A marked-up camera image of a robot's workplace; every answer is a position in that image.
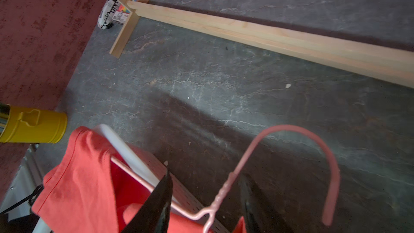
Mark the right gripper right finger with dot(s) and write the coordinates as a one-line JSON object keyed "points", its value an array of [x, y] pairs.
{"points": [[259, 214]]}

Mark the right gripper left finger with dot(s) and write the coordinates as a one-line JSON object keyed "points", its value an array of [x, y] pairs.
{"points": [[154, 215]]}

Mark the red tank top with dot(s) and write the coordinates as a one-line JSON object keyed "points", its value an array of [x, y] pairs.
{"points": [[90, 184]]}

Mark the white perforated laundry basket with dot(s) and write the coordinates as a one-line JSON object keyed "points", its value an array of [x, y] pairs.
{"points": [[145, 174]]}

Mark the yellow pencil cup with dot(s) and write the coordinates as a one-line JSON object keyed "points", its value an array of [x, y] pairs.
{"points": [[28, 125]]}

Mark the wooden clothes rack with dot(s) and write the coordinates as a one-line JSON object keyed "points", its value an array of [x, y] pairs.
{"points": [[379, 62]]}

